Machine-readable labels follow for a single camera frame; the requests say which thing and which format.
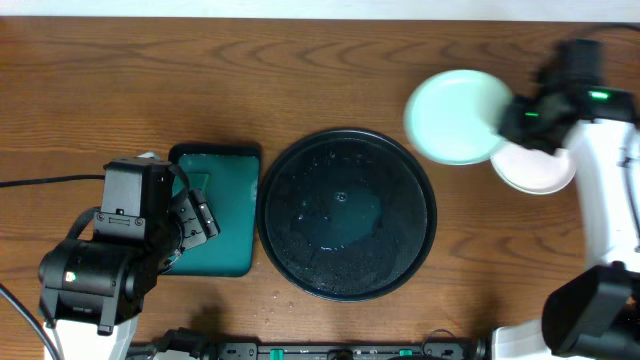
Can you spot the black rectangular water tray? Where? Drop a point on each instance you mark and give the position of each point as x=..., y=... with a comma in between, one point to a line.
x=232, y=194

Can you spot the green yellow sponge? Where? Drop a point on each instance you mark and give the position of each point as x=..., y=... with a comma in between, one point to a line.
x=196, y=181

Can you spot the mint green plate front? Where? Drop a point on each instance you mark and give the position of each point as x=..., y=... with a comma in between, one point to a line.
x=452, y=117

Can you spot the round black serving tray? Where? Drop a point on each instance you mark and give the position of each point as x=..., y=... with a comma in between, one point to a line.
x=347, y=214

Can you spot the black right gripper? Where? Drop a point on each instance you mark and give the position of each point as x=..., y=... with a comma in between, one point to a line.
x=520, y=125

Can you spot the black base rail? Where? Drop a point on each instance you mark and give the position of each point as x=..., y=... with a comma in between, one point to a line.
x=187, y=344

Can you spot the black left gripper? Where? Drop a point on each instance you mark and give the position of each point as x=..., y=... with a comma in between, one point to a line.
x=198, y=218

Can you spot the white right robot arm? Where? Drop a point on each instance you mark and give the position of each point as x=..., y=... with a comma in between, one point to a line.
x=595, y=315

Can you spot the white pink plate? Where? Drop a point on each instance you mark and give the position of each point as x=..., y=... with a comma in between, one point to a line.
x=533, y=171

